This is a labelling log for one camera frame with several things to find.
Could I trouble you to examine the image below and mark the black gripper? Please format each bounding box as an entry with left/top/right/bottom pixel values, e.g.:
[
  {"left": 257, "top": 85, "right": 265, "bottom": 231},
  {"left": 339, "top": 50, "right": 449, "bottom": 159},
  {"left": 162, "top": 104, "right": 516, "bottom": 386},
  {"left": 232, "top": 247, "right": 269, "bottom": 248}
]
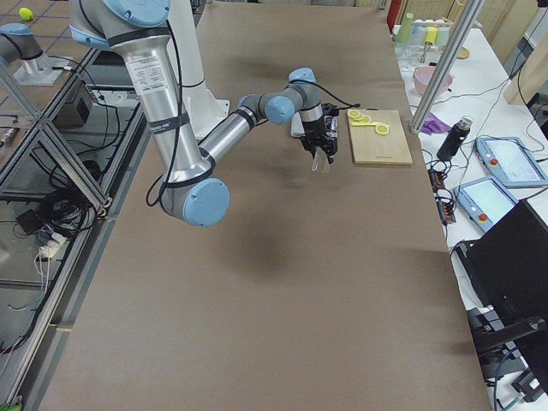
[{"left": 300, "top": 119, "right": 338, "bottom": 164}]

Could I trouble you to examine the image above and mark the clear glass sauce bottle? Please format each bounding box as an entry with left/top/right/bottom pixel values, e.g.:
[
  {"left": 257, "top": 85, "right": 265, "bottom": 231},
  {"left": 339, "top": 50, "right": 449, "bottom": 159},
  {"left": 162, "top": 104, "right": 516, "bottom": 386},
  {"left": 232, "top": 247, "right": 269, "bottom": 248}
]
[{"left": 312, "top": 116, "right": 338, "bottom": 173}]

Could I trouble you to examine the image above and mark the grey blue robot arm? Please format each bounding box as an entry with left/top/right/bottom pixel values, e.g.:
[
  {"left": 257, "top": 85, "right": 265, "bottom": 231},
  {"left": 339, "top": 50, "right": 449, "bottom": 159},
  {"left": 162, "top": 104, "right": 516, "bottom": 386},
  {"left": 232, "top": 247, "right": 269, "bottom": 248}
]
[
  {"left": 69, "top": 1, "right": 337, "bottom": 227},
  {"left": 1, "top": 23, "right": 61, "bottom": 86}
]

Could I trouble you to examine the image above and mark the silver digital kitchen scale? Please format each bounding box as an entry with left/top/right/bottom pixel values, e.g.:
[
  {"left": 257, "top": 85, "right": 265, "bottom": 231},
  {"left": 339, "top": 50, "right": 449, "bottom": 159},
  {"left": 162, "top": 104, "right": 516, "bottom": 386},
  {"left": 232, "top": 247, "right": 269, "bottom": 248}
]
[{"left": 290, "top": 116, "right": 305, "bottom": 138}]

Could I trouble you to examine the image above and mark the green plastic cup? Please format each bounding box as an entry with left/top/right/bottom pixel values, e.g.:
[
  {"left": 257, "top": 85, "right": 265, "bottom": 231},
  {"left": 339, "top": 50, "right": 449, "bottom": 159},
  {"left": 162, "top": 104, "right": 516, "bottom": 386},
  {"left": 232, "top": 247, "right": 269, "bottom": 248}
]
[{"left": 394, "top": 13, "right": 414, "bottom": 45}]

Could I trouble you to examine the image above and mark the yellow cup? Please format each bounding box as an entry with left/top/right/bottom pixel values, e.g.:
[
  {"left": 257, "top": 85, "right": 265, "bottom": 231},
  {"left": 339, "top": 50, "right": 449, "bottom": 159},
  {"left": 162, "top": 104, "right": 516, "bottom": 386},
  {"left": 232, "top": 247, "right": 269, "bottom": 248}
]
[{"left": 424, "top": 27, "right": 438, "bottom": 45}]

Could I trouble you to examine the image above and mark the yellow plastic knife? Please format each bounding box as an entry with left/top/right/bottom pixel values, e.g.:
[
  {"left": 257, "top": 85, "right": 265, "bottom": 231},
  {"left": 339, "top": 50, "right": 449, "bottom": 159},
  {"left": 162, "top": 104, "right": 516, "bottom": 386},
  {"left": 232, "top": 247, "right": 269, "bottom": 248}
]
[{"left": 350, "top": 122, "right": 389, "bottom": 128}]

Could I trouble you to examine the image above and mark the wooden cutting board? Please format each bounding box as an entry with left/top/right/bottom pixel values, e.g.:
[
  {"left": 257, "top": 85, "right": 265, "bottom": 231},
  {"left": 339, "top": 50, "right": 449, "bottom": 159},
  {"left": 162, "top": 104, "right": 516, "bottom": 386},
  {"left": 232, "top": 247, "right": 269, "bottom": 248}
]
[{"left": 347, "top": 109, "right": 413, "bottom": 166}]

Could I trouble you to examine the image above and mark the lemon slice front left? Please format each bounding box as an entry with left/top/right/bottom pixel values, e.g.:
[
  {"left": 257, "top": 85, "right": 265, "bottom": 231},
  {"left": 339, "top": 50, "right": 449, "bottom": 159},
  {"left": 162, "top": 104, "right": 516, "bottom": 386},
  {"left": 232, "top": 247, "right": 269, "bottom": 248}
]
[{"left": 374, "top": 123, "right": 390, "bottom": 136}]

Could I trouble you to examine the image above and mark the purple cloth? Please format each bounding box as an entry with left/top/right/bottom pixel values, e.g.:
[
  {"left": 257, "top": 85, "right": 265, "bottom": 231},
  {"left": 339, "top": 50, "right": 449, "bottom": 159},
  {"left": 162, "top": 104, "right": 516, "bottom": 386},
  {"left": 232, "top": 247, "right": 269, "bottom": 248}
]
[{"left": 420, "top": 112, "right": 451, "bottom": 135}]

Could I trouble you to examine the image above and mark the black power strip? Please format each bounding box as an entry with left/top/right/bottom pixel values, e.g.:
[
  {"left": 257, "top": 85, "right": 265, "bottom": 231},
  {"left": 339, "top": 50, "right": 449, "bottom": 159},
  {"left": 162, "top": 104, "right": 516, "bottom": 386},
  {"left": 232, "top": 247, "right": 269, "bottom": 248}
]
[{"left": 428, "top": 168, "right": 456, "bottom": 225}]

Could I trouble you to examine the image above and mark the pink bowl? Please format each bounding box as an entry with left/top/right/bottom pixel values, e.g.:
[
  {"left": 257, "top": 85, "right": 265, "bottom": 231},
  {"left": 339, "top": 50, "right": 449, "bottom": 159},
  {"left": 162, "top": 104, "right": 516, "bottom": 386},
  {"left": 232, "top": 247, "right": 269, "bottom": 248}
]
[{"left": 413, "top": 66, "right": 454, "bottom": 95}]

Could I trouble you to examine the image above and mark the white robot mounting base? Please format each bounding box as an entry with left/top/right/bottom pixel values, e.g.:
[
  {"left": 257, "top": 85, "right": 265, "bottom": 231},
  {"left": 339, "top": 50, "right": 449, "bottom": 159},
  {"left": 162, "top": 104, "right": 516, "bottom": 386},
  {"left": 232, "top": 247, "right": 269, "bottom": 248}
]
[{"left": 168, "top": 0, "right": 229, "bottom": 139}]

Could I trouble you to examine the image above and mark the black water bottle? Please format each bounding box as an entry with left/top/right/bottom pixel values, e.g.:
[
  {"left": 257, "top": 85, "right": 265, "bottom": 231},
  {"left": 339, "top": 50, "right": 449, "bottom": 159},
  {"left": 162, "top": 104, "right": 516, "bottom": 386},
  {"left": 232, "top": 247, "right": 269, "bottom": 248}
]
[{"left": 437, "top": 116, "right": 474, "bottom": 161}]

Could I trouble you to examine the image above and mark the blue teach pendant near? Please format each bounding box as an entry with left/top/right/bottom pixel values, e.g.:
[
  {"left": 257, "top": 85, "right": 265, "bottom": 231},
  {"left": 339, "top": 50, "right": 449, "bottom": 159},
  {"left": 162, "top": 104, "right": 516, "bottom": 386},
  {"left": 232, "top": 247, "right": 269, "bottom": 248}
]
[{"left": 453, "top": 176, "right": 518, "bottom": 233}]

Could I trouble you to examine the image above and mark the blue teach pendant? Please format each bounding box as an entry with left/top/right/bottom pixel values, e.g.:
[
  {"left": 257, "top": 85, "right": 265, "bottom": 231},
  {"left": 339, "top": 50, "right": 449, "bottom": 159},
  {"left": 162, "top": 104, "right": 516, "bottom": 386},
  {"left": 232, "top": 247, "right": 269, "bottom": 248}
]
[
  {"left": 475, "top": 137, "right": 547, "bottom": 188},
  {"left": 453, "top": 176, "right": 518, "bottom": 233}
]

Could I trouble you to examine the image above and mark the blue teach pendant far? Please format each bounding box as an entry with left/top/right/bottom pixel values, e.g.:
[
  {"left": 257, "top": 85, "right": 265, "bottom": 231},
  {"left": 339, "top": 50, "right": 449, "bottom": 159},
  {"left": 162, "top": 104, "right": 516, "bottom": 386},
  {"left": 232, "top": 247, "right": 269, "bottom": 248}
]
[{"left": 475, "top": 137, "right": 547, "bottom": 188}]

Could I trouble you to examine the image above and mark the black computer monitor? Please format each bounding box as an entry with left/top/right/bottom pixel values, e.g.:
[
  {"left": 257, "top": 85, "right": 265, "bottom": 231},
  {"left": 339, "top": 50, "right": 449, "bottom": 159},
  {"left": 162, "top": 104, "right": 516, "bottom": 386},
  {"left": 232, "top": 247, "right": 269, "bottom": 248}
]
[{"left": 453, "top": 199, "right": 548, "bottom": 373}]

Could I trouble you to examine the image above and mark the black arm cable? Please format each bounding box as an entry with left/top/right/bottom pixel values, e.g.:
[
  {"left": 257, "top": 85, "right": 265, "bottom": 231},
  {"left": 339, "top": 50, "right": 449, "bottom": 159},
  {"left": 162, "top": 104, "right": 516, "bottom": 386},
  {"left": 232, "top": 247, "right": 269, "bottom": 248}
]
[{"left": 145, "top": 16, "right": 215, "bottom": 209}]

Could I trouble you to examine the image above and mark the aluminium frame post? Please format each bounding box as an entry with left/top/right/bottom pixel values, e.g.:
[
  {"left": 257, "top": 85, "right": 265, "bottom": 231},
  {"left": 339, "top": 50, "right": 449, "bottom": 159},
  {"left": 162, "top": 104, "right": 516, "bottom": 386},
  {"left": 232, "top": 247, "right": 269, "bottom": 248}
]
[{"left": 409, "top": 0, "right": 485, "bottom": 134}]

